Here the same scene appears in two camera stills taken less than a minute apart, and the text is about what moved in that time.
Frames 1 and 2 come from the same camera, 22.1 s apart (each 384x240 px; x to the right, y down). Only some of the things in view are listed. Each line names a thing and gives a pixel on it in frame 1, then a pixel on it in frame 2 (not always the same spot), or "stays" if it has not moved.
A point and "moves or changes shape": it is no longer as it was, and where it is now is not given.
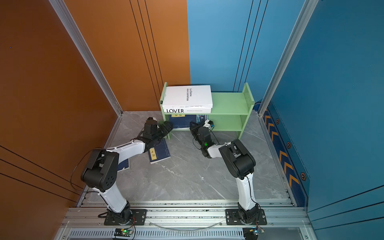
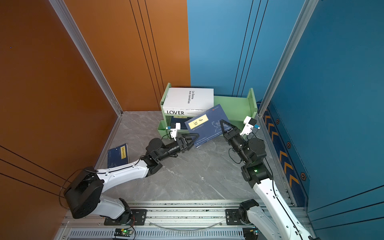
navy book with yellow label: x=182 y=121 stays
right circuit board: x=252 y=233 stays
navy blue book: x=159 y=152 moves or changes shape
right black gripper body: x=196 y=133 → x=239 y=145
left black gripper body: x=161 y=132 → x=176 y=150
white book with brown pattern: x=188 y=96 stays
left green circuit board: x=123 y=232 stays
